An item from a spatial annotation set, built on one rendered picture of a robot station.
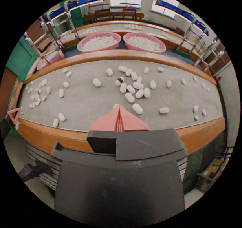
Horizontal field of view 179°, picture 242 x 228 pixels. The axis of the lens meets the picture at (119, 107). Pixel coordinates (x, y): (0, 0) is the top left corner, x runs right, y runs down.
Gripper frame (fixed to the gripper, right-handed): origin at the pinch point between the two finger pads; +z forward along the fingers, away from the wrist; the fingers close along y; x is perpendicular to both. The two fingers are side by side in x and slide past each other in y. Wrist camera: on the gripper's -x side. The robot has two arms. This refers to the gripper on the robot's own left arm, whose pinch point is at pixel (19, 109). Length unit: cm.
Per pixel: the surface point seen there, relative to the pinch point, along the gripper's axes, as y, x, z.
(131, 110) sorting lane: -48.4, 7.0, 9.8
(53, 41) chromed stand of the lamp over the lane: -14.1, -23.8, 21.7
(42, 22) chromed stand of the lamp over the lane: -14.1, -33.9, 12.9
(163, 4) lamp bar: -76, -62, 39
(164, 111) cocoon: -59, 6, 8
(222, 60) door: -463, -137, 144
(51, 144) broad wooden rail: -19.6, 13.9, -2.2
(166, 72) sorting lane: -67, -5, 23
